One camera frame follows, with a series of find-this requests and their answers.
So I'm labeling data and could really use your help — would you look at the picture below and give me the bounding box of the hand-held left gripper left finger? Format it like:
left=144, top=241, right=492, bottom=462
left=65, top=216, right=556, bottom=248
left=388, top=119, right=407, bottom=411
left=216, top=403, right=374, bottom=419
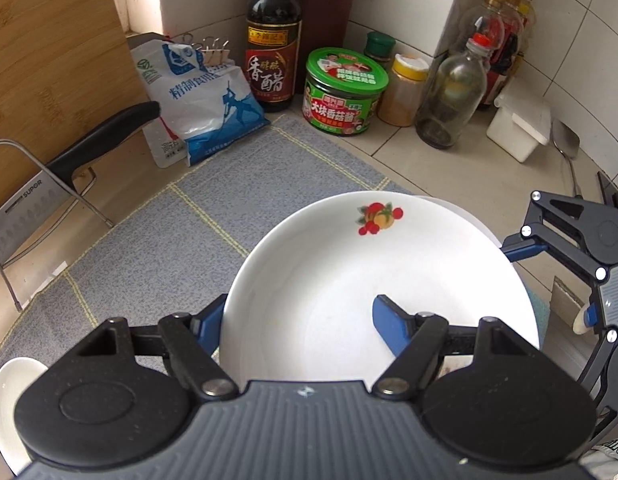
left=78, top=293, right=240, bottom=402

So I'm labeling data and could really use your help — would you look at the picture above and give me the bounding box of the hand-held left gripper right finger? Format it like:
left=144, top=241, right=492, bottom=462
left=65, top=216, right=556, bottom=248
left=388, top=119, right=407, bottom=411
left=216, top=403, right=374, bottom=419
left=370, top=294, right=534, bottom=401

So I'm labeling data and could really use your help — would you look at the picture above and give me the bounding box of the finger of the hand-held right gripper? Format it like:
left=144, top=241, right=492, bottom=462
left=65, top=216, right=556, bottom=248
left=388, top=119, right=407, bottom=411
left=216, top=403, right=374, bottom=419
left=578, top=327, right=618, bottom=443
left=500, top=189, right=610, bottom=283

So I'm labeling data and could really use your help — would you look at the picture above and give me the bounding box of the large white plate fruit print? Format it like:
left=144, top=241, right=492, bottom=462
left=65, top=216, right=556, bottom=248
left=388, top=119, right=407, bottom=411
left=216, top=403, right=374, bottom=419
left=0, top=357, right=48, bottom=476

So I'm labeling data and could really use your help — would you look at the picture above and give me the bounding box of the grey checked towel mat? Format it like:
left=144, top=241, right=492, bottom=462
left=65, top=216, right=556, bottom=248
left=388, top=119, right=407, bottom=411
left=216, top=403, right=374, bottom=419
left=0, top=112, right=548, bottom=386

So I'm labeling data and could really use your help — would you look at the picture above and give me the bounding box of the metal spoon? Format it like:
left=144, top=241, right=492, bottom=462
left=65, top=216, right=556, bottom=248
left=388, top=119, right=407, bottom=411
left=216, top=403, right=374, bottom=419
left=552, top=119, right=584, bottom=197

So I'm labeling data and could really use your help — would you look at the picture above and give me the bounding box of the white plastic container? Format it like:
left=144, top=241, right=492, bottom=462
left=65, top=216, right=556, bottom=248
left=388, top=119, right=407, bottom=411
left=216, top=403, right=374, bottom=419
left=486, top=91, right=553, bottom=163

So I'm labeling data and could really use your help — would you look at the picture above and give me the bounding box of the clear glass bottle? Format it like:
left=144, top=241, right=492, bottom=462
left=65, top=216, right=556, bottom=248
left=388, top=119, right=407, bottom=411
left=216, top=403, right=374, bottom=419
left=415, top=32, right=490, bottom=150

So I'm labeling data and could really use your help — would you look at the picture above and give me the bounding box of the white plastic packet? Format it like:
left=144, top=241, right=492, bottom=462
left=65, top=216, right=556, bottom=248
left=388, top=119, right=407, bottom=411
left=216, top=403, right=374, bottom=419
left=143, top=117, right=190, bottom=169

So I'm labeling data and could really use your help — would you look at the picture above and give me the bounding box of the yellow-lid spice jar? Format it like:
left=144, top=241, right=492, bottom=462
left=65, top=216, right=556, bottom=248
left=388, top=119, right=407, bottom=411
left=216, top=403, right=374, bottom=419
left=377, top=53, right=430, bottom=127

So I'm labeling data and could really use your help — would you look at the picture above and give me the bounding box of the plastic bottle red label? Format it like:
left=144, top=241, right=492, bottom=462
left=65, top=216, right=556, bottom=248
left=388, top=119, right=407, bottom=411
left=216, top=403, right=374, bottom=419
left=505, top=0, right=538, bottom=76
left=469, top=0, right=512, bottom=108

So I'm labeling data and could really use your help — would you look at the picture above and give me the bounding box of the blue white salt bag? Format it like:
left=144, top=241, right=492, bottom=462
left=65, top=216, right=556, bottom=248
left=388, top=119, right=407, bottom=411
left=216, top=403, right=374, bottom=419
left=130, top=32, right=271, bottom=167

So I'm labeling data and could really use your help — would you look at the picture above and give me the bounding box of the green-lid sauce jar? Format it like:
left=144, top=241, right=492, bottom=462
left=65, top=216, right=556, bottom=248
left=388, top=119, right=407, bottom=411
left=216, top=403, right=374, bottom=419
left=302, top=47, right=391, bottom=137

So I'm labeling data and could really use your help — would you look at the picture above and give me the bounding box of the green-cap spice jar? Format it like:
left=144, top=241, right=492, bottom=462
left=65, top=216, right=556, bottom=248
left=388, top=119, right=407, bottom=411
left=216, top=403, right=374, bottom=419
left=365, top=31, right=396, bottom=70

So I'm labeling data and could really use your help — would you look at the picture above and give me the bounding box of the dark vinegar bottle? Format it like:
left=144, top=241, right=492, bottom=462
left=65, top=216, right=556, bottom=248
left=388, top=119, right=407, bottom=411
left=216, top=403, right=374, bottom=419
left=245, top=0, right=304, bottom=114

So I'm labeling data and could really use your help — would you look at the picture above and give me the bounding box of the bunch of binder clips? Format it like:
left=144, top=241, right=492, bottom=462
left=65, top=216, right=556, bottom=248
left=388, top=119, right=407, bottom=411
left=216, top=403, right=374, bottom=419
left=183, top=34, right=233, bottom=67

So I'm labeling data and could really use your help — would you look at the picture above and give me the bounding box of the wooden cutting board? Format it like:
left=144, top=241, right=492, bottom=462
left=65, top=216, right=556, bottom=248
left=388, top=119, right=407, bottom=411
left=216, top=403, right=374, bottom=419
left=0, top=0, right=140, bottom=218

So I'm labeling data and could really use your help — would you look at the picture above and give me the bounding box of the metal wire rack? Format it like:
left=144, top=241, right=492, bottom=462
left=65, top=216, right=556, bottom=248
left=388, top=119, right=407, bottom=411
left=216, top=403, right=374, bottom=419
left=0, top=138, right=116, bottom=312

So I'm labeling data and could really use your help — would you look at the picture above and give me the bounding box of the steel cleaver black handle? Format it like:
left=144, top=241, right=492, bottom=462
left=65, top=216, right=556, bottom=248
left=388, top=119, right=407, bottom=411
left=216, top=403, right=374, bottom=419
left=0, top=101, right=162, bottom=281

